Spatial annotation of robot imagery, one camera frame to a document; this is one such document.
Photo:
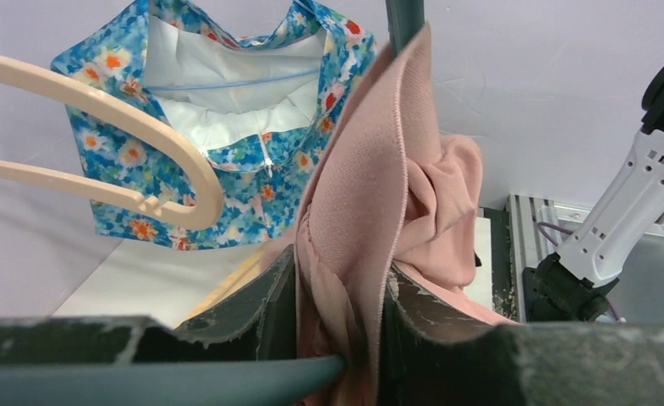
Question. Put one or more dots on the wooden hanger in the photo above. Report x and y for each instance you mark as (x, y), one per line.
(208, 191)

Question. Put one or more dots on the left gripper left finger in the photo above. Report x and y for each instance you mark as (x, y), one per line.
(257, 322)

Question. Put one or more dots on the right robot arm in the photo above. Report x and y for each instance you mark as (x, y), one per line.
(572, 283)

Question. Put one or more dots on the wooden clothes rack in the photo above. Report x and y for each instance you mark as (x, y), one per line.
(241, 276)

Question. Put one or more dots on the blue floral garment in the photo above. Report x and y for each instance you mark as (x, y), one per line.
(259, 109)

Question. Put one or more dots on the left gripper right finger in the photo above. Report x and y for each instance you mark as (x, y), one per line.
(433, 354)

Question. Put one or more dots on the pink garment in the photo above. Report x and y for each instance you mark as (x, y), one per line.
(389, 190)

